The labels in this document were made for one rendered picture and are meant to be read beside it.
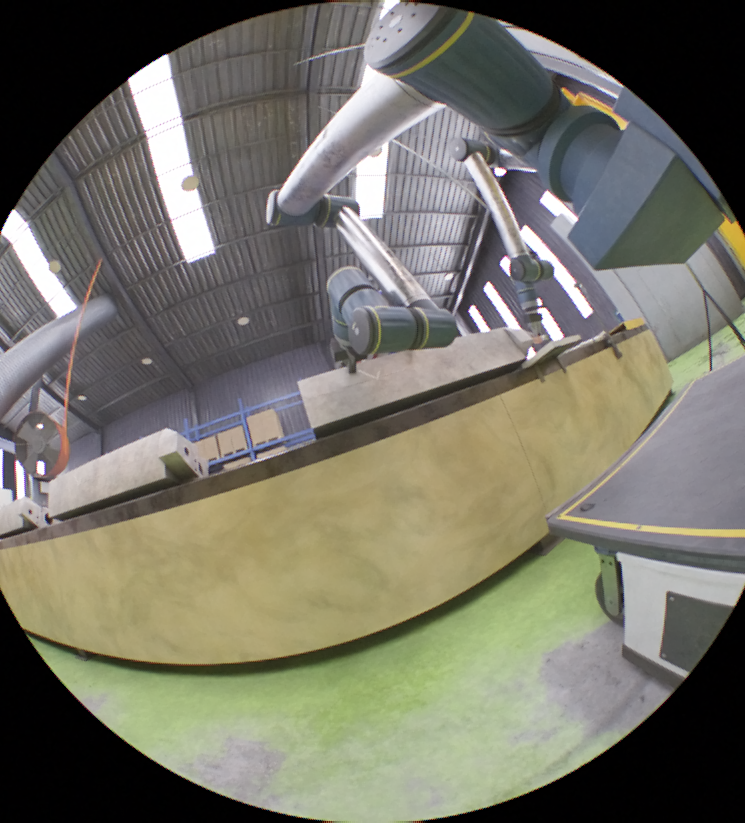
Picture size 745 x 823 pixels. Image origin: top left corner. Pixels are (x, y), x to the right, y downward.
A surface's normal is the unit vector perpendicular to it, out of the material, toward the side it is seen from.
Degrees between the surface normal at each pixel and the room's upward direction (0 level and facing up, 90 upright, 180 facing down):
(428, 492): 88
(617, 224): 90
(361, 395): 80
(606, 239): 90
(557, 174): 154
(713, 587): 90
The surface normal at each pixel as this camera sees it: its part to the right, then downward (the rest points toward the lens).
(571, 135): -0.07, 0.91
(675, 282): -0.92, 0.31
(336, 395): 0.06, -0.46
